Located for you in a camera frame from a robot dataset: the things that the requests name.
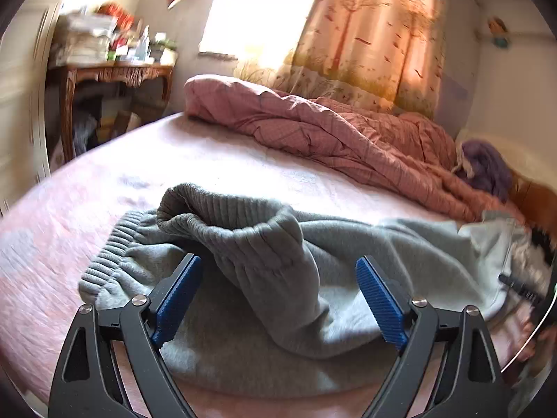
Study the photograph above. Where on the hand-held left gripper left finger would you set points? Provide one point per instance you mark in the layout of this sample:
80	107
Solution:
178	296

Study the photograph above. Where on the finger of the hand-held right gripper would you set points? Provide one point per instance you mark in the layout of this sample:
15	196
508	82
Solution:
520	287

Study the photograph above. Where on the tree print curtain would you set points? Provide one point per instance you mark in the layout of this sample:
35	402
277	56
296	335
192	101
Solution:
374	35

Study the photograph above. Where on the stack of papers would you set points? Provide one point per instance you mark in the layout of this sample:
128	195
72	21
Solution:
85	37

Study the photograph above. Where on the purple cloth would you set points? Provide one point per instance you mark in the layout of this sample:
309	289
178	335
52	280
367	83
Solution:
485	165

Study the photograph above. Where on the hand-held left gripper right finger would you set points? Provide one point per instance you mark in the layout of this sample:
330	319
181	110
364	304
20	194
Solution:
380	300

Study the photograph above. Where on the red box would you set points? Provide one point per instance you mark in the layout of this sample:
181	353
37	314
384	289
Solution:
115	14

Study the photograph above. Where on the carved wooden table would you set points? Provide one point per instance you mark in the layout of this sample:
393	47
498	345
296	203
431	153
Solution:
117	72

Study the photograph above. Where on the grey sweatshirt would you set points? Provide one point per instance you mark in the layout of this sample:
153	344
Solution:
261	248

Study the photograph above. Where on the window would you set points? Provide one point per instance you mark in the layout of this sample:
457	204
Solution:
256	8

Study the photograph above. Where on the pink checked quilt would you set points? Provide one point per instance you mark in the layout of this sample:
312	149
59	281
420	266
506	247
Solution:
330	135

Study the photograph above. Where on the wall ornament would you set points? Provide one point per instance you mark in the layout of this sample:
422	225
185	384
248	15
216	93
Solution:
499	32

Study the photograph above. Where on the white panelled cabinet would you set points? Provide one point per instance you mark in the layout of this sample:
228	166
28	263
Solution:
21	109

